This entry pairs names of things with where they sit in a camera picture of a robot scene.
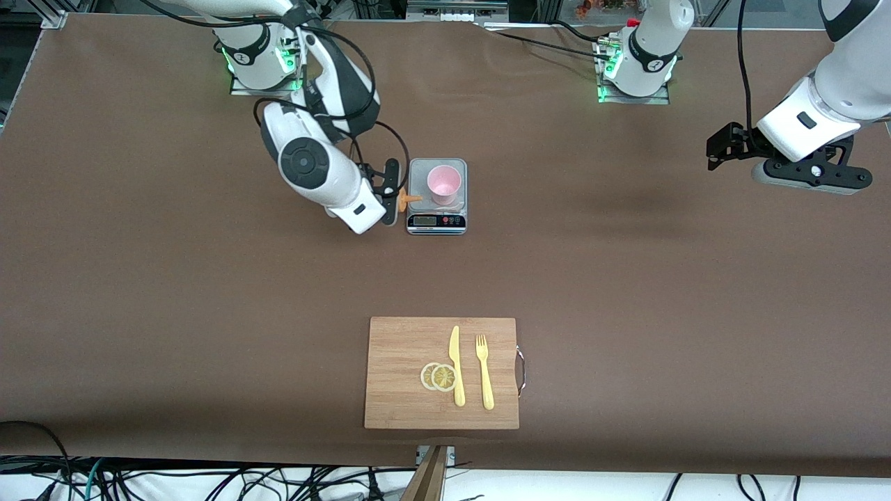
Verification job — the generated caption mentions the yellow plastic knife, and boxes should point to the yellow plastic knife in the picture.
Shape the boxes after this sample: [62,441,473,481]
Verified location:
[449,325,466,408]

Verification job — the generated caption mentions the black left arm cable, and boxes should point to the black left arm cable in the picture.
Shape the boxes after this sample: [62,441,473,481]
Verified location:
[736,0,763,136]

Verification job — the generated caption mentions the bamboo cutting board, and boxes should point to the bamboo cutting board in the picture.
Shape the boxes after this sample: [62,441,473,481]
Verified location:
[364,317,520,430]

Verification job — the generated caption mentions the yellow plastic fork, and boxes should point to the yellow plastic fork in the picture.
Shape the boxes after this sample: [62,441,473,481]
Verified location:
[475,334,495,411]

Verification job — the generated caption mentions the wooden post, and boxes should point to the wooden post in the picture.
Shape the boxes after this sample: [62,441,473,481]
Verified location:
[400,445,450,501]

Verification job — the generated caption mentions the black table cable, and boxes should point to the black table cable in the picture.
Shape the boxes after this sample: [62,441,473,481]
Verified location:
[480,26,617,63]
[553,19,610,44]

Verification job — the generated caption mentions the pink plastic cup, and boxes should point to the pink plastic cup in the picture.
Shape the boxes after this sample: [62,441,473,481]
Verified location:
[427,165,462,207]

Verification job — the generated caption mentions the silver digital kitchen scale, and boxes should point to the silver digital kitchen scale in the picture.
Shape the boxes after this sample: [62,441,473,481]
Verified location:
[407,158,468,236]

